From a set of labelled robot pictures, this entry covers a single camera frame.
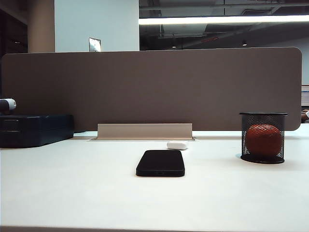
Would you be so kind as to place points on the black smartphone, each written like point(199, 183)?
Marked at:
point(160, 163)

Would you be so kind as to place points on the white and dark cylinder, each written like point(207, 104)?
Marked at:
point(8, 104)

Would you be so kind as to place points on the distant skin-toned object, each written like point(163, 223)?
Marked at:
point(306, 114)

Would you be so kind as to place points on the orange ball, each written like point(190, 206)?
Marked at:
point(264, 140)

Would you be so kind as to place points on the brown desk partition panel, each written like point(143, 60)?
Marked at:
point(154, 89)

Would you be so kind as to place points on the small framed wall sign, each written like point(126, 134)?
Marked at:
point(94, 44)

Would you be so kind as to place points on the black mesh pen holder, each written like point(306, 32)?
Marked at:
point(263, 159)

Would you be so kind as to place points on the dark blue plastic case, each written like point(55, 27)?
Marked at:
point(33, 130)

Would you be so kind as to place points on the long ceiling light strip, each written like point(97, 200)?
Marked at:
point(217, 19)

